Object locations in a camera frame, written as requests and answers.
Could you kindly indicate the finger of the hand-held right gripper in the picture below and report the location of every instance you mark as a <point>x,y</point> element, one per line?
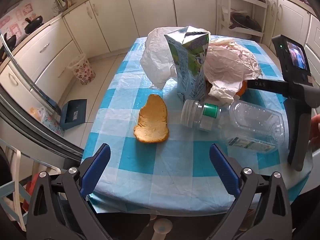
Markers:
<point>265,85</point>

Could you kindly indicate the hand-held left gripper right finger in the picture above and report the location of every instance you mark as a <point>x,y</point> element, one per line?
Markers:
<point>223,167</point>

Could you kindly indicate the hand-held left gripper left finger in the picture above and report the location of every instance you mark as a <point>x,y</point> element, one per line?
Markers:
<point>100,160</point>

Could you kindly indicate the orange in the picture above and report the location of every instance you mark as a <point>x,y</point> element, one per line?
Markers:
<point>240,90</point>

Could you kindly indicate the clear plastic bottle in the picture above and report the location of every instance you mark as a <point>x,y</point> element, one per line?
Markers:
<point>250,125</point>

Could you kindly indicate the white paper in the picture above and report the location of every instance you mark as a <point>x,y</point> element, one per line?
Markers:
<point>225,62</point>

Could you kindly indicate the large pale orange peel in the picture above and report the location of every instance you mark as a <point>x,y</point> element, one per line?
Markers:
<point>152,120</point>

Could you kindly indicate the green and blue milk carton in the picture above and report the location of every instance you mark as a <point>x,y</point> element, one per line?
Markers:
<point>190,62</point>

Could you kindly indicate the white plastic bag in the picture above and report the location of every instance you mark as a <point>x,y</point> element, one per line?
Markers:
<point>155,55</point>

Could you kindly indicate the person's right hand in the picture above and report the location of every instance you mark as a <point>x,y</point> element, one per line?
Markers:
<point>315,130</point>

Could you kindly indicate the blue checkered tablecloth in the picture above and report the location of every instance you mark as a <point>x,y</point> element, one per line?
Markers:
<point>175,175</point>

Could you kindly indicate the blue dustpan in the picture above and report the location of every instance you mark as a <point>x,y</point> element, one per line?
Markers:
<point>73,111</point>

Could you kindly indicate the black pan with lid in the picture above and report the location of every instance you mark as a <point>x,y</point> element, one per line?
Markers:
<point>243,21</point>

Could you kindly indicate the white tall kitchen cabinets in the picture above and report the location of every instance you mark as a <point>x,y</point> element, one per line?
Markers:
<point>290,15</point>

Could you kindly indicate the plastic bag with orange contents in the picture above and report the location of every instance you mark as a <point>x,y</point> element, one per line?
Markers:
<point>40,113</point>

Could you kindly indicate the white storage rack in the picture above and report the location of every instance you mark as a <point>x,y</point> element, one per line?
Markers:
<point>237,7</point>

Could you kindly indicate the floral wastebasket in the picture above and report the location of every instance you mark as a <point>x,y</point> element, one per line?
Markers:
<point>83,71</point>

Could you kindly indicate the white lower kitchen cabinets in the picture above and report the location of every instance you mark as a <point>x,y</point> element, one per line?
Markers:
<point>112,12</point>

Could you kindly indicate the black pot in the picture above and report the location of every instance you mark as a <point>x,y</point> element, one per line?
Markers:
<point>9,42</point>

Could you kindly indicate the black wok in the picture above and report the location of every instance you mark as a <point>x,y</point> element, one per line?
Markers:
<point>32,25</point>

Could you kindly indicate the light blue chair frame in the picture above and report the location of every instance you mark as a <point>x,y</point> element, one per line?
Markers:
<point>15,192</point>

